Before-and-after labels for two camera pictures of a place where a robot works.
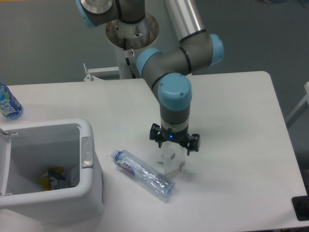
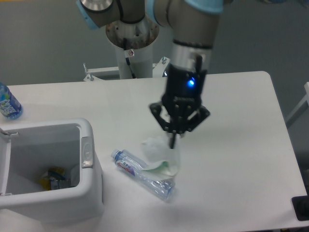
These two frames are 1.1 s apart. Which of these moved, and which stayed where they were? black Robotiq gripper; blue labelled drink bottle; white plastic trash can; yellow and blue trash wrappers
Moved: black Robotiq gripper
Stayed: white plastic trash can; blue labelled drink bottle; yellow and blue trash wrappers
